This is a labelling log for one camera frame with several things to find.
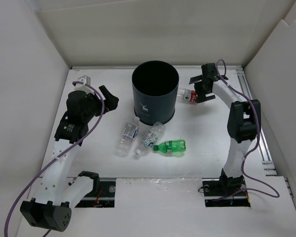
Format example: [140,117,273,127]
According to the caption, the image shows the clear bottle red label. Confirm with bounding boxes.
[177,88,197,104]

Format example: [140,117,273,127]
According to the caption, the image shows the green plastic bottle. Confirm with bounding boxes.
[153,140,186,157]

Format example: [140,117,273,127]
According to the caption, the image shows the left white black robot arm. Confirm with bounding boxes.
[20,81,119,232]

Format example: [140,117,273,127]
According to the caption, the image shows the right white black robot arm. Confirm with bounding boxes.
[189,63,260,197]

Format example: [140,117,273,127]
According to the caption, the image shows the dark blue cylindrical bin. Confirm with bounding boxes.
[131,60,179,126]

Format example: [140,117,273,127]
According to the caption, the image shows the clear bottle orange blue label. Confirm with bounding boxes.
[117,117,140,157]

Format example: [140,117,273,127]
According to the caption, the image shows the clear bottle green blue label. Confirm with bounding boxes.
[135,122,166,156]

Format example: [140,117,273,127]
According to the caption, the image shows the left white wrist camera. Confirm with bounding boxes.
[73,75,91,94]

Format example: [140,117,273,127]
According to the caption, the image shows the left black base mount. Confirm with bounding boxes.
[75,178,116,208]

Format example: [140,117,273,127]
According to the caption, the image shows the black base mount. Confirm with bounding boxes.
[75,178,116,208]
[198,176,251,207]

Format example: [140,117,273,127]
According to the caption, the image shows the aluminium rail right side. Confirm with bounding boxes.
[235,66,278,176]

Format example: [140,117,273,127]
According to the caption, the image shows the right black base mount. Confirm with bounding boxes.
[198,176,251,207]

